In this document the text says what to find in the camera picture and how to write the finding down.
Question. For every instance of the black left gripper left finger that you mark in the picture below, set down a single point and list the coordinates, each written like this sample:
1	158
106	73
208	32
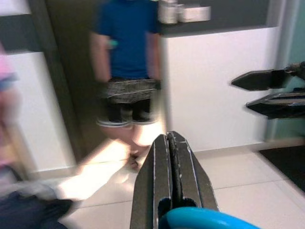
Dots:
150	181

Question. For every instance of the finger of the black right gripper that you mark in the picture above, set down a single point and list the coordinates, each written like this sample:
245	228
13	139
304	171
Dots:
281	105
252	81

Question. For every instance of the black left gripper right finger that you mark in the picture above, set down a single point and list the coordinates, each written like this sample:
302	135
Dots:
190	176

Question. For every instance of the white box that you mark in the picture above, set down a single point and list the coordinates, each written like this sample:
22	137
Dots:
194	13

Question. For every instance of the white round container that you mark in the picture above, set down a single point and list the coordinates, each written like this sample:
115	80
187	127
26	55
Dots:
168	12

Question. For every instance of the grey crumpled garment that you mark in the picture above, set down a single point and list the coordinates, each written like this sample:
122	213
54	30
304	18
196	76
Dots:
35	188

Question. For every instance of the person in blue shirt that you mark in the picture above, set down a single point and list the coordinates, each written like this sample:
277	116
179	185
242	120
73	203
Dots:
128	43

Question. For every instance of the black door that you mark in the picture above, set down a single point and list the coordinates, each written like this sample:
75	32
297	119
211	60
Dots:
71	71

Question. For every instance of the teal wristwatch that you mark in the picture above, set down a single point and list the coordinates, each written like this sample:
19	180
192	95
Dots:
114	43

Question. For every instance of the person in pink shirt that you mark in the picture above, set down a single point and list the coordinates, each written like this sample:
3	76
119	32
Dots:
6	71

